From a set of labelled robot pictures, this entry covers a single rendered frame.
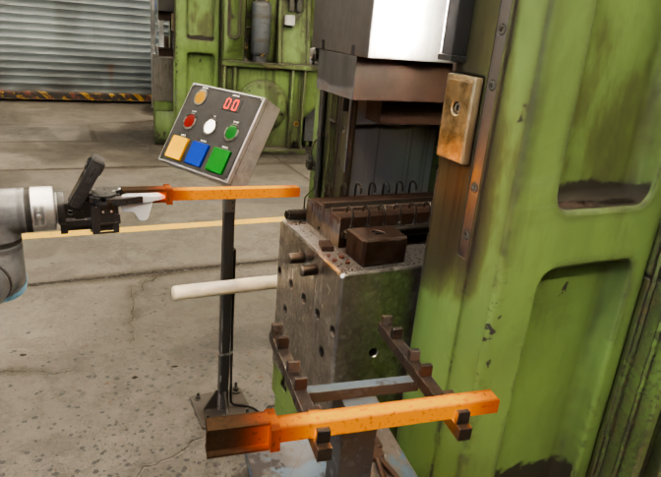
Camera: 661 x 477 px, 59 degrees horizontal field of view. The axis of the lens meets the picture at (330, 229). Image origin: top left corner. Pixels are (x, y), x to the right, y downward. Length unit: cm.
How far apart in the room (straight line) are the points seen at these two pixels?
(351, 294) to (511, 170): 45
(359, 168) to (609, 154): 68
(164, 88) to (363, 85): 532
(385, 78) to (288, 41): 514
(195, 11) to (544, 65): 545
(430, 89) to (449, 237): 37
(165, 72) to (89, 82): 296
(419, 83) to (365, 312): 55
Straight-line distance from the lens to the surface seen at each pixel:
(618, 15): 130
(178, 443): 225
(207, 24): 637
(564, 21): 112
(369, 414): 85
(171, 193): 131
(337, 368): 141
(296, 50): 650
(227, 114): 187
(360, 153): 169
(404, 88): 141
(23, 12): 929
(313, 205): 155
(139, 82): 945
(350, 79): 135
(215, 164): 180
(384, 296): 137
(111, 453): 224
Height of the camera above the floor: 144
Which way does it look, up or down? 20 degrees down
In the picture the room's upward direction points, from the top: 5 degrees clockwise
